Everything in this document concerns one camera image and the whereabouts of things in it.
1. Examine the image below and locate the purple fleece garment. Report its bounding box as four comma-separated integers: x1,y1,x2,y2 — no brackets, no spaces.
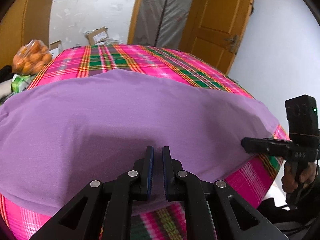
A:
1,69,279,215

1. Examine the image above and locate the black sleeve right forearm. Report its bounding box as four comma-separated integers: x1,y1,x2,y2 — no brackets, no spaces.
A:
258,163,319,239

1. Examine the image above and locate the person's right hand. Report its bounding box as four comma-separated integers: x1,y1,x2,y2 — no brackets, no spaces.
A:
281,160,317,194

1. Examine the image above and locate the pink plaid bed sheet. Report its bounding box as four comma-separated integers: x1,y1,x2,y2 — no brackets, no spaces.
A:
0,43,291,240

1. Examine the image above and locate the wooden door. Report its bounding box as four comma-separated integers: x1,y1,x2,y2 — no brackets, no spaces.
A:
179,0,254,74

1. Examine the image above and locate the green tissue pack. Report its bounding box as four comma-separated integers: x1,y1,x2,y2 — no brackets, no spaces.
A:
11,74,33,93

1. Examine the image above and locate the black clothing pile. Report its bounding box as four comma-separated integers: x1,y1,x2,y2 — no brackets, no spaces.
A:
0,65,14,83

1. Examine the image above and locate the bag of oranges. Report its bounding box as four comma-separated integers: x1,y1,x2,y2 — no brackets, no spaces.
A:
12,40,52,75

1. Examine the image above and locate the cardboard box with label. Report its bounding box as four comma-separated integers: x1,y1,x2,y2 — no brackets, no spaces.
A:
84,27,108,46

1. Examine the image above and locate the white product box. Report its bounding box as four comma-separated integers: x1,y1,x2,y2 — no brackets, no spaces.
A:
49,40,62,59

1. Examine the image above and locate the wooden wardrobe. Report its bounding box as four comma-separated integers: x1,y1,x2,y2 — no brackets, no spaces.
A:
1,0,53,68

